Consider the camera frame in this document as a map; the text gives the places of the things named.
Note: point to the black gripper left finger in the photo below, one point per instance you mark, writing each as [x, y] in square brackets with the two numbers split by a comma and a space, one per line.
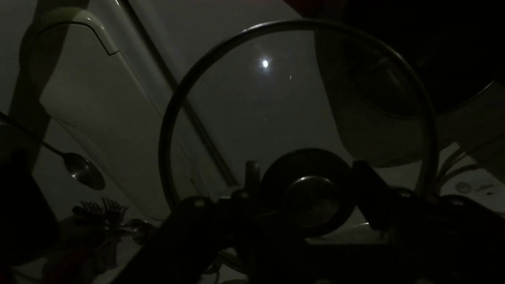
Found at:
[253, 179]

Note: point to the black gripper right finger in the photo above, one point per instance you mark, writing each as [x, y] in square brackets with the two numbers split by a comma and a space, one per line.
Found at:
[371, 194]

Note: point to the round glass pot lid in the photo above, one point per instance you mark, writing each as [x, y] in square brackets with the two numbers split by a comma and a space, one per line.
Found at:
[254, 96]

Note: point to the black cooking pot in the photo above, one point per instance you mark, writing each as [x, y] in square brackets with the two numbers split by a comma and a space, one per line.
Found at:
[387, 91]

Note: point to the white washing machine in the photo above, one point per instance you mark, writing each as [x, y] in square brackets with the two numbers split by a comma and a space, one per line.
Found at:
[106, 69]

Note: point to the metal fork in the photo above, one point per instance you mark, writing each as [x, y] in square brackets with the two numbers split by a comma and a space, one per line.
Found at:
[112, 214]

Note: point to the metal spoon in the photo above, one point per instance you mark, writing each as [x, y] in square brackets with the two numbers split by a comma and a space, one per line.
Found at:
[79, 167]

